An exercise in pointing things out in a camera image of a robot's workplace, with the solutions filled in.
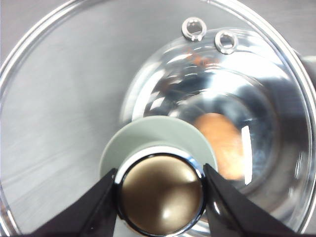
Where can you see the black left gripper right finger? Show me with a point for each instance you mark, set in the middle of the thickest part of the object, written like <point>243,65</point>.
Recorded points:
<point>231,214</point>

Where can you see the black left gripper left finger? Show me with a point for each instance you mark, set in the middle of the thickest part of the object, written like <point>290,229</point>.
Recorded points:
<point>93,215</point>

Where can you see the brown potato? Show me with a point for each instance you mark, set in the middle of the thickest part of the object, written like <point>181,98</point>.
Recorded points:
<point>226,140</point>

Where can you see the glass steamer lid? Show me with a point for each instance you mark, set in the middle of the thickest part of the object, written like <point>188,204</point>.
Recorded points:
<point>61,118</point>

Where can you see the green electric steamer pot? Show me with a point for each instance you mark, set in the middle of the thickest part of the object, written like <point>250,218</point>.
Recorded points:
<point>254,102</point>

